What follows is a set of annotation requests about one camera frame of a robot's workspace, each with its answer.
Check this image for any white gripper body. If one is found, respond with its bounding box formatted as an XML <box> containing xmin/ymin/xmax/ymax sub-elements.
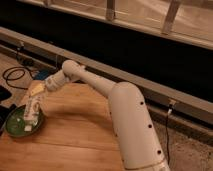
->
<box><xmin>45</xmin><ymin>70</ymin><xmax>69</xmax><ymax>92</ymax></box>

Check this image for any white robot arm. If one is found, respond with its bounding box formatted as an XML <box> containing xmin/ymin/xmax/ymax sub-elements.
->
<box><xmin>30</xmin><ymin>60</ymin><xmax>170</xmax><ymax>171</ymax></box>

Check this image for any black cable with white plug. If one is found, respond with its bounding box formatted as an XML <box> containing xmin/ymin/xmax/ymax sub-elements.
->
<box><xmin>165</xmin><ymin>99</ymin><xmax>176</xmax><ymax>166</ymax></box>

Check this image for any black object at left edge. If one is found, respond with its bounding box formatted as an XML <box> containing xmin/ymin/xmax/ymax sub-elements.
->
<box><xmin>0</xmin><ymin>84</ymin><xmax>17</xmax><ymax>133</ymax></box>

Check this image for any green ceramic bowl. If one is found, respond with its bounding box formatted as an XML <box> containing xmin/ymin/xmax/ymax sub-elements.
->
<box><xmin>4</xmin><ymin>105</ymin><xmax>44</xmax><ymax>138</ymax></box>

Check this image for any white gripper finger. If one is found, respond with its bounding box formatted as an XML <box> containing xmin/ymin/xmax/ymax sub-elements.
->
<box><xmin>30</xmin><ymin>83</ymin><xmax>45</xmax><ymax>97</ymax></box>

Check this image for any white plastic bottle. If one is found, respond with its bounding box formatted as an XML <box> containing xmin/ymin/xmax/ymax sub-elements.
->
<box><xmin>23</xmin><ymin>95</ymin><xmax>41</xmax><ymax>132</ymax></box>

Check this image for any black coiled cable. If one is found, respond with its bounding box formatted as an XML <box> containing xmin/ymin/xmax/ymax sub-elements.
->
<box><xmin>2</xmin><ymin>41</ymin><xmax>39</xmax><ymax>90</ymax></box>

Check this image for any blue object on floor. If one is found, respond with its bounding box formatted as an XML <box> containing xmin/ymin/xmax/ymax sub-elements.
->
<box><xmin>34</xmin><ymin>70</ymin><xmax>49</xmax><ymax>80</ymax></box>

